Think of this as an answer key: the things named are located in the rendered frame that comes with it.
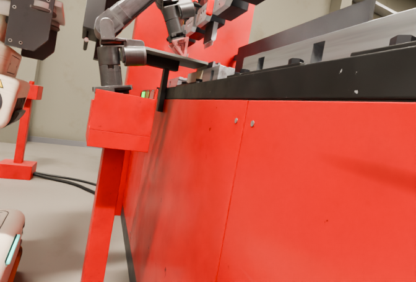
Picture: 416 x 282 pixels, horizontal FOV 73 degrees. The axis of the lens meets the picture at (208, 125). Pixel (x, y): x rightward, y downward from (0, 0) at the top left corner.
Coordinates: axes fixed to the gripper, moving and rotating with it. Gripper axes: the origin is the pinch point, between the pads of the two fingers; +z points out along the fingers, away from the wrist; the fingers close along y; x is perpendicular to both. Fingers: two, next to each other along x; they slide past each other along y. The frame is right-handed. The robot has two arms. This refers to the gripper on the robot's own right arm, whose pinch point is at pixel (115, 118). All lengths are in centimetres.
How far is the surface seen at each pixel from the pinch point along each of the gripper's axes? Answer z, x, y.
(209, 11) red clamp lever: -34, 13, 38
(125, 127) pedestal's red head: 2.1, -5.3, 1.9
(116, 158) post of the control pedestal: 11.9, 1.6, -0.9
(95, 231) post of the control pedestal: 32.5, 1.3, -8.8
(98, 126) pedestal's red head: 1.0, -5.3, -4.9
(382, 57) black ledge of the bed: -10, -66, 17
